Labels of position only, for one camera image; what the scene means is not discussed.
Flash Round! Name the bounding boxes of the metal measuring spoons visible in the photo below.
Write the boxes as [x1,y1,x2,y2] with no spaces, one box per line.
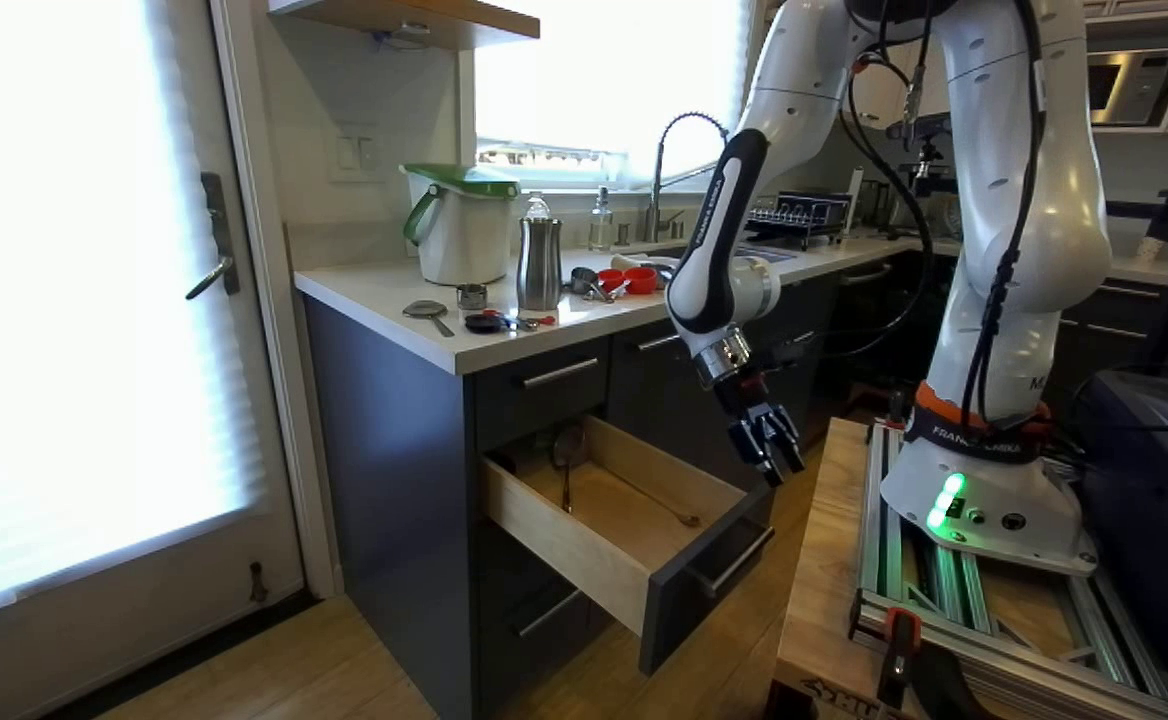
[562,265,610,301]

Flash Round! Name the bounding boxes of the white framed window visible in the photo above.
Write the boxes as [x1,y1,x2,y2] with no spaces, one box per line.
[471,0,761,193]

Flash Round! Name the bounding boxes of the white bin with green lid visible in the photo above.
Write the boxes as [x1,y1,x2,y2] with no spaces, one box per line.
[399,162,528,294]

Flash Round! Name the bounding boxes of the dark drawer front steel handle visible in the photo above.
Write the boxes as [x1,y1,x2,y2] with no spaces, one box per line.
[468,335,615,451]
[475,525,640,698]

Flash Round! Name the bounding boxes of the white door with blinds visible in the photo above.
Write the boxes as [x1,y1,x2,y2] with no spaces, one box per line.
[0,0,315,720]

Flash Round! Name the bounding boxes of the wooden robot cart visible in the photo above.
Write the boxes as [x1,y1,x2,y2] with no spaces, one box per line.
[770,414,1168,720]

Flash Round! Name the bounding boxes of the dark kitchen base cabinet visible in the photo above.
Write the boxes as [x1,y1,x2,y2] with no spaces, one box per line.
[300,235,962,720]

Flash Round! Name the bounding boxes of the steel microwave oven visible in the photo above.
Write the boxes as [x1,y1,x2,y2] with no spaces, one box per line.
[1085,13,1168,135]

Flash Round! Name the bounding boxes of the stainless steel cup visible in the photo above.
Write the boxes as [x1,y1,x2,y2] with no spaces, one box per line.
[515,212,567,315]

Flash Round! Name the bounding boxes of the curved steel faucet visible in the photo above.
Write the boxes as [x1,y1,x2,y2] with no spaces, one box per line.
[646,109,737,254]

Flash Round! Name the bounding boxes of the clear plastic water bottle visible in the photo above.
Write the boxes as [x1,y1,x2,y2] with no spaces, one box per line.
[586,184,615,261]

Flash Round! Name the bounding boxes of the dark door lever handle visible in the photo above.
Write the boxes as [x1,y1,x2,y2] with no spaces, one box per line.
[182,170,244,304]

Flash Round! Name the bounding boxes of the dark blue case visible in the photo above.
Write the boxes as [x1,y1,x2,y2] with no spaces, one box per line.
[1075,364,1168,698]

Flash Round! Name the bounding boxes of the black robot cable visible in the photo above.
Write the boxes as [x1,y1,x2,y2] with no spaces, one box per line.
[840,0,1057,432]

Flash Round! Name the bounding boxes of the wooden drawer with dark front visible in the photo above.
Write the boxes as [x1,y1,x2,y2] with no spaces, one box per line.
[479,414,780,681]

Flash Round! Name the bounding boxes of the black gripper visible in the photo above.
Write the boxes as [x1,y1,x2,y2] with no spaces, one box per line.
[693,322,807,492]

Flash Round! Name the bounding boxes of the wooden wall shelf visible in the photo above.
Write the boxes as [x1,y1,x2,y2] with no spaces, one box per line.
[263,0,543,52]

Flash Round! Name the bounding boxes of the large red measuring cup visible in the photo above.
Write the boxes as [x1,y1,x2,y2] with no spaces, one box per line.
[615,265,668,301]

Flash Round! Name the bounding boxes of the small metal strainer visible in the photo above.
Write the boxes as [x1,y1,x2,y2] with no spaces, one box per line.
[399,298,461,341]

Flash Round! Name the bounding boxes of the black dish rack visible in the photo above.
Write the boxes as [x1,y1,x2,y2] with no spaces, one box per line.
[741,188,859,254]

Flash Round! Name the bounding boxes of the red black clamp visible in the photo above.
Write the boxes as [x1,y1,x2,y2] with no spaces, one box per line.
[877,604,925,712]

